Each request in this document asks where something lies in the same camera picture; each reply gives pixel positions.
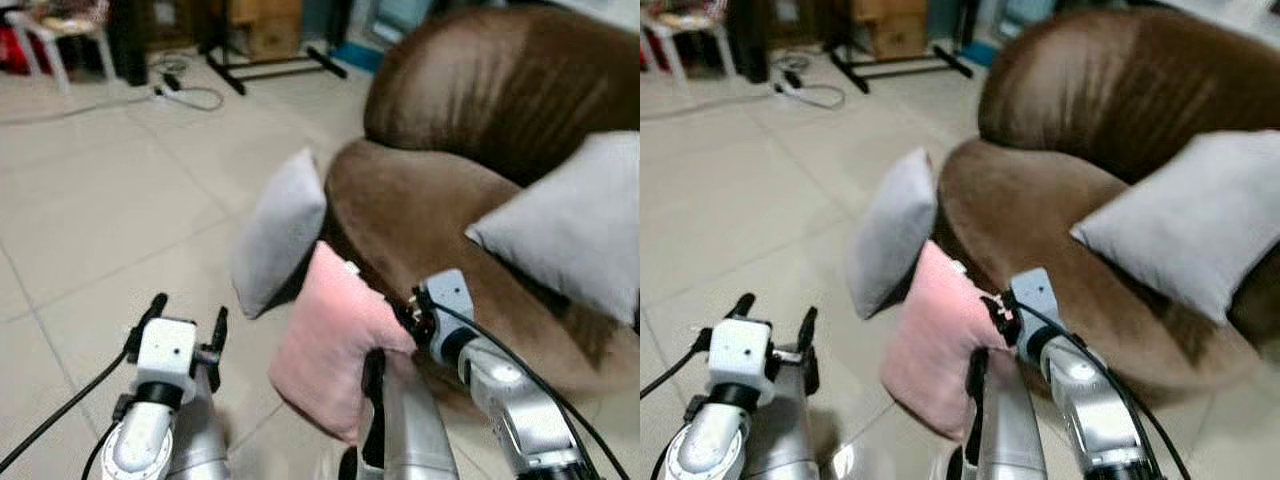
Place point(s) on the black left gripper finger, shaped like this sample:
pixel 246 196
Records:
pixel 150 310
pixel 738 306
pixel 220 335
pixel 808 335

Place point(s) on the pink pillow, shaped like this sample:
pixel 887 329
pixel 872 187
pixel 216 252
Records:
pixel 325 345
pixel 935 345

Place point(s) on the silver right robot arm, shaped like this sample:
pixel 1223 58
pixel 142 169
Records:
pixel 520 410
pixel 1095 405

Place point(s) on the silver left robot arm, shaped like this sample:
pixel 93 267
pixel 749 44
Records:
pixel 140 445
pixel 705 445

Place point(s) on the small grey pillow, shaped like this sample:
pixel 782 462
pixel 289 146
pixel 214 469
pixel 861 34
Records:
pixel 280 235
pixel 892 235

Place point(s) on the large grey pillow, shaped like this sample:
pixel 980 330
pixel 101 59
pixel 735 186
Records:
pixel 575 225
pixel 1190 225

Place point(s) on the brown velvet sofa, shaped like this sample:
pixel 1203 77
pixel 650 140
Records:
pixel 470 90
pixel 1090 90

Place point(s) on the silver right robot leg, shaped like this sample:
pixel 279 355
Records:
pixel 415 430
pixel 1010 430

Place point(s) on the blue mat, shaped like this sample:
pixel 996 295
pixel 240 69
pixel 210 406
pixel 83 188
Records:
pixel 980 55
pixel 358 58

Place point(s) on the tall black object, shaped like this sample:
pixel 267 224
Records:
pixel 748 38
pixel 128 40

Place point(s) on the white chair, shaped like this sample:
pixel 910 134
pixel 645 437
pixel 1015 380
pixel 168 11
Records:
pixel 60 30
pixel 685 25

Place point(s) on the red bag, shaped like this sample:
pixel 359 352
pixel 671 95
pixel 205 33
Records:
pixel 15 55

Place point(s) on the brown cardboard box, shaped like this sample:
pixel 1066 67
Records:
pixel 268 28
pixel 895 28

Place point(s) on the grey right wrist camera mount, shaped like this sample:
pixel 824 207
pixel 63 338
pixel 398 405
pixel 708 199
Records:
pixel 1035 305
pixel 450 305

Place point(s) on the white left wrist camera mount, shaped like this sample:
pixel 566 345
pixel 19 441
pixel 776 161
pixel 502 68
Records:
pixel 740 358
pixel 165 355

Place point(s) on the black floor stand frame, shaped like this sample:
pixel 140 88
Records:
pixel 270 70
pixel 895 68

